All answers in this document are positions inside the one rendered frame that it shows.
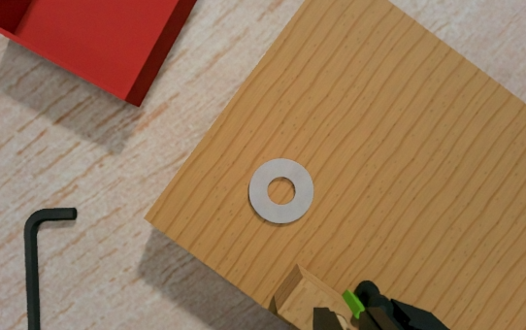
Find light wooden dowel pin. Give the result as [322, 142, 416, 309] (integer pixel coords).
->
[336, 314, 350, 330]

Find grey washer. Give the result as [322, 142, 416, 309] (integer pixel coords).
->
[248, 158, 313, 223]

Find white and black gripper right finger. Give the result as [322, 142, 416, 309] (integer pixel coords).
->
[359, 308, 399, 330]

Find light brown wooden bench board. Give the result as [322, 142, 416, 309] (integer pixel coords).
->
[144, 0, 526, 330]

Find black hex key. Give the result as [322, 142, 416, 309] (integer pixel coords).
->
[23, 208, 78, 330]

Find small light wooden block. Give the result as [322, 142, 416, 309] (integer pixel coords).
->
[274, 264, 359, 330]

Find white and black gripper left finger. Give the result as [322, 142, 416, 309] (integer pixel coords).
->
[312, 307, 344, 330]

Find black spring clamp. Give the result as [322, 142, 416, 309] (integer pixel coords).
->
[342, 280, 450, 330]

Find red open tray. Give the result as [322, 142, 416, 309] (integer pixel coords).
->
[0, 0, 197, 108]

